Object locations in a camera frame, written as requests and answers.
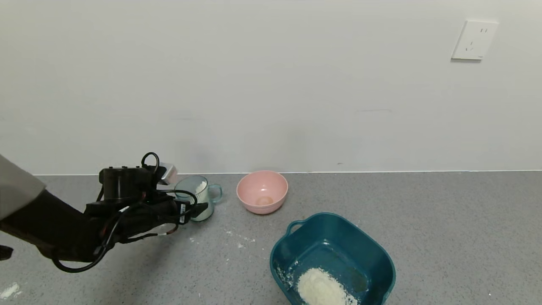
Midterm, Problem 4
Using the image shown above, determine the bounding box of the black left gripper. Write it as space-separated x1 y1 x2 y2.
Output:
157 200 209 225

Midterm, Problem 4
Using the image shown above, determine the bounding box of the clear ribbed glass mug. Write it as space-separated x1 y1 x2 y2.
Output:
174 175 223 222

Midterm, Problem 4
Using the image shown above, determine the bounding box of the white powder heap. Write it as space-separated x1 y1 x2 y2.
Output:
296 268 358 305

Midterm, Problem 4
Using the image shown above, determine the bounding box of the spilled powder streak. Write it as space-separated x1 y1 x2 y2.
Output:
227 230 256 249

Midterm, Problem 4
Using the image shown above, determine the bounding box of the pink bowl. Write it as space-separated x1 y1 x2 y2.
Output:
236 171 289 215

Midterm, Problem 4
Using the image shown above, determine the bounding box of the large spilled powder patch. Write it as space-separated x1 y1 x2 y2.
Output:
0 282 22 299

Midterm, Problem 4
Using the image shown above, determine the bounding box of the teal plastic basin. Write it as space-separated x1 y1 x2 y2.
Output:
270 212 396 305

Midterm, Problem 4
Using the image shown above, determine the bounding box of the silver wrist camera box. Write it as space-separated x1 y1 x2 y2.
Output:
158 162 178 186

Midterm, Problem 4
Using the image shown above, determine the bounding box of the black camera cable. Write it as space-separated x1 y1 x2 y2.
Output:
141 152 199 212

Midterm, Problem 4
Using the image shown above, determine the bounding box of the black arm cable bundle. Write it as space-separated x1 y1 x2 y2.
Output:
52 203 178 274

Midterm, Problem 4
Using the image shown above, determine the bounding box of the white wall socket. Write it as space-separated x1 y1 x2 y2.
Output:
451 20 499 61

